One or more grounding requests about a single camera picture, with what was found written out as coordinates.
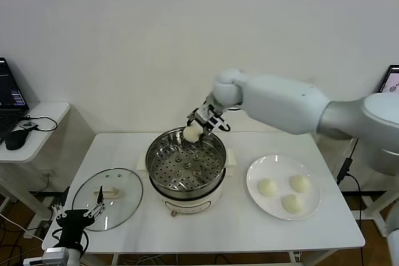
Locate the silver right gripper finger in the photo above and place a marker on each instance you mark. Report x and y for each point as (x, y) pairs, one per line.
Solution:
(207, 133)
(193, 118)

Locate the white side table with legs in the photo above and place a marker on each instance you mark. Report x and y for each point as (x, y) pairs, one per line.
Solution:
(381, 225)

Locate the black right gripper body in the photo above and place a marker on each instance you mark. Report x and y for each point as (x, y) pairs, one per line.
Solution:
(213, 122)

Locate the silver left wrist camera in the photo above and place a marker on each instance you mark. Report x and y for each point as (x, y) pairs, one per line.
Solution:
(56, 255)

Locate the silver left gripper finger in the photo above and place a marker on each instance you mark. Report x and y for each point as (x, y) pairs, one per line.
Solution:
(95, 210)
(57, 213)

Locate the white power strip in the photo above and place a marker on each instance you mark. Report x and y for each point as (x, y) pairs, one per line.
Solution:
(32, 234)

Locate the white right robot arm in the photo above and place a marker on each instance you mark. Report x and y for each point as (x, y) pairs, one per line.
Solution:
(280, 104)

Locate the white electric cooker base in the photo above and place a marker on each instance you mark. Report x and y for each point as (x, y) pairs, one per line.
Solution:
(193, 205)

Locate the white steamed baozi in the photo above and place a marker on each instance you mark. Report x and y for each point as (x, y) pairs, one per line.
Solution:
(300, 183)
(267, 188)
(293, 203)
(191, 134)

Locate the white round plate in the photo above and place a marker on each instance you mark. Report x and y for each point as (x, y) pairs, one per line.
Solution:
(271, 210)

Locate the black computer mouse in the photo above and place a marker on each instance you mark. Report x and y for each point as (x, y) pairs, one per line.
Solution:
(15, 139)

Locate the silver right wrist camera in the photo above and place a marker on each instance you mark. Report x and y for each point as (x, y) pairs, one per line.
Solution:
(201, 112)

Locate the grey laptop with bright screen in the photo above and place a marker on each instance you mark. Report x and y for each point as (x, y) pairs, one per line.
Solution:
(391, 79)

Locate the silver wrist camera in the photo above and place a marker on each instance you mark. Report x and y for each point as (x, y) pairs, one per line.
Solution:
(56, 255)
(201, 112)

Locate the black laptop with dark screen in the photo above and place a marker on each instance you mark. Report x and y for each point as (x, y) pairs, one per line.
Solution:
(9, 91)

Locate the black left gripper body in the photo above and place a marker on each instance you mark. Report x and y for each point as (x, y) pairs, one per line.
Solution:
(73, 225)

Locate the white side table rounded corner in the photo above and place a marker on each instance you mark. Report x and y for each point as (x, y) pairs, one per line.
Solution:
(46, 122)

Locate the stainless steel steamer insert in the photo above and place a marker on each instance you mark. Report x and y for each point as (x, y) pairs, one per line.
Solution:
(174, 169)

